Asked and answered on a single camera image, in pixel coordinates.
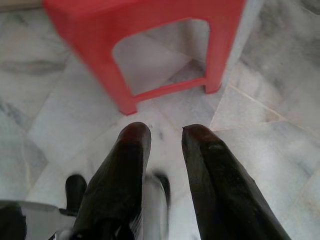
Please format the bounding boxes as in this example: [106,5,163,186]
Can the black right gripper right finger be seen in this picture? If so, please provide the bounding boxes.
[181,124,293,240]

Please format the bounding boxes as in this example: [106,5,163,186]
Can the red plastic stool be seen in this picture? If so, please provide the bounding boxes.
[42,0,247,116]

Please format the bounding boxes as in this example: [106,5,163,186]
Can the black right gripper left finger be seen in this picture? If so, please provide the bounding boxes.
[71,121,152,240]

